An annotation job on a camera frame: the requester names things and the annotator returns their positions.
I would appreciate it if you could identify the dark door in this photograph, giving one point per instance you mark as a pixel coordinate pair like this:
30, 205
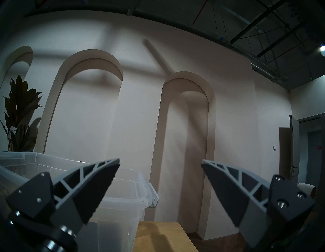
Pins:
294, 152

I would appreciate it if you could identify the white tag on plant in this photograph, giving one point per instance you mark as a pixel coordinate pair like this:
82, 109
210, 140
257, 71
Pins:
12, 132

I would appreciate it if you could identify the round ceiling light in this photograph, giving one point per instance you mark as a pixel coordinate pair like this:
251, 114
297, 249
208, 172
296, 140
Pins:
322, 50

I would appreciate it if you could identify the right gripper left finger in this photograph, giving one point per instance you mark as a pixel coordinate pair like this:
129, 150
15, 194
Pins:
83, 188

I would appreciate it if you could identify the tall green potted plant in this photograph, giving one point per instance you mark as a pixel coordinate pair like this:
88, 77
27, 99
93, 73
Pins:
20, 101

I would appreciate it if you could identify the white armchair with wooden frame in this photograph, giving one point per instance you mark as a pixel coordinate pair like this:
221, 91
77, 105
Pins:
308, 189

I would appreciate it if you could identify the clear plastic storage box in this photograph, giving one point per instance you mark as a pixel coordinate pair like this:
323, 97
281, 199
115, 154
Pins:
124, 200

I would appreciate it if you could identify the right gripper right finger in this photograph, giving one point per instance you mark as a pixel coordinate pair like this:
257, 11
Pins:
236, 193

